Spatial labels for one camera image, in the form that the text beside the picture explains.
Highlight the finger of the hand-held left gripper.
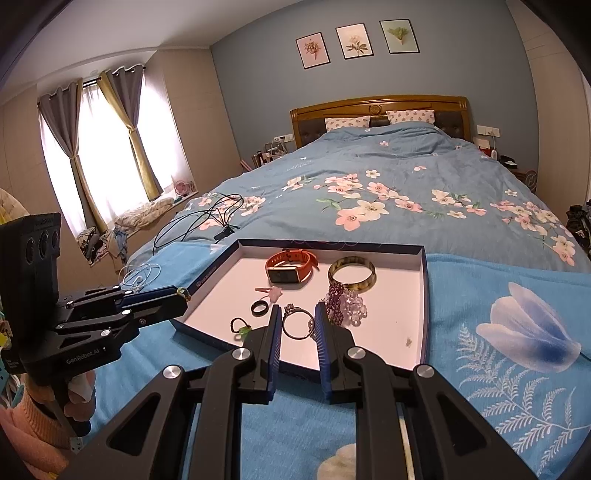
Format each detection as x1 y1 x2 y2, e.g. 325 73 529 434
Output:
58 285 185 310
55 295 190 337

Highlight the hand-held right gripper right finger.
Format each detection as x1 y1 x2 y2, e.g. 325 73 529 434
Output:
314 300 555 480

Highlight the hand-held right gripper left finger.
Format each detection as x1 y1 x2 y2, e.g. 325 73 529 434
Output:
58 305 283 480

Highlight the black hair tie green charm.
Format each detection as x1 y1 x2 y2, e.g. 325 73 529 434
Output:
229 316 254 342

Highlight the silver gem ring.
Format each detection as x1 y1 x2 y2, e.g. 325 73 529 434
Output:
281 302 317 341

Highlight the purple bead bracelet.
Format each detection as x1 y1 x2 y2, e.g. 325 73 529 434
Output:
325 281 354 326

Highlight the clear crystal bead bracelet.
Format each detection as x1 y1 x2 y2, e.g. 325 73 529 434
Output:
344 293 370 328

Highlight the shallow blue-rimmed box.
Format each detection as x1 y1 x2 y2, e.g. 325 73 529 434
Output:
171 239 431 383

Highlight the person's left forearm pink sleeve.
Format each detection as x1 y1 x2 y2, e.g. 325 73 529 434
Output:
0 383 79 472

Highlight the person's left hand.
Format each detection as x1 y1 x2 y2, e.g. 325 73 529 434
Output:
62 368 98 422

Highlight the orange smartwatch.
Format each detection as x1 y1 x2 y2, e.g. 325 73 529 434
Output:
264 248 320 284

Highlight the pile of clothes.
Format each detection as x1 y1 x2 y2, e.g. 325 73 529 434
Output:
76 222 130 268

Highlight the beige puffer jacket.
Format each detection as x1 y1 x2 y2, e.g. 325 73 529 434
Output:
0 187 26 222

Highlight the cream quilt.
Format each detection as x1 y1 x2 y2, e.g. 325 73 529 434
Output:
115 198 174 227

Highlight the yellow-green bangle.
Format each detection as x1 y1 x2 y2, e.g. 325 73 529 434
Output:
328 257 377 294

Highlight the white sheer curtain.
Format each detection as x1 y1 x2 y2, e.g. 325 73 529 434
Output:
39 74 197 236

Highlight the grey and olive curtain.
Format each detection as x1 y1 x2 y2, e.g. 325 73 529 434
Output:
38 80 100 236
98 65 163 201

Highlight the bedside clutter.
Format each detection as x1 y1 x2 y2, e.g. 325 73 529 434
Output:
240 141 289 171

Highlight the blue floral duvet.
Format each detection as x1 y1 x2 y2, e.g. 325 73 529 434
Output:
127 126 591 273

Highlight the white spotted pillow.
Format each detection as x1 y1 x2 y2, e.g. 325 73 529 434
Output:
324 115 371 132
385 109 436 125

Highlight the wooden headboard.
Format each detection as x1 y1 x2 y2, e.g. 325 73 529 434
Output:
290 95 472 148

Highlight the wooden nightstand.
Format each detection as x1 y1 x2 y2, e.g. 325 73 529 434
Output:
510 168 539 192

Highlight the dark bag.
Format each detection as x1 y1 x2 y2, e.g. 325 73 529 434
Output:
566 200 591 259

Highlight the pink framed flower picture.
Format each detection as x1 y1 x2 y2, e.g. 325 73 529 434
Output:
295 33 332 70

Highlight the cream framed flower picture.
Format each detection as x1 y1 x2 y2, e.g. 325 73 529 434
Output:
335 24 372 60

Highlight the green framed leaf picture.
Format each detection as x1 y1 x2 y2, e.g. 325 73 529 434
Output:
379 19 419 55

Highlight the white cable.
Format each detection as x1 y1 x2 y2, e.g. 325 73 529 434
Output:
117 263 162 289

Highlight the black cable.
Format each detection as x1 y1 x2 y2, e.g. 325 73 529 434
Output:
152 193 245 254

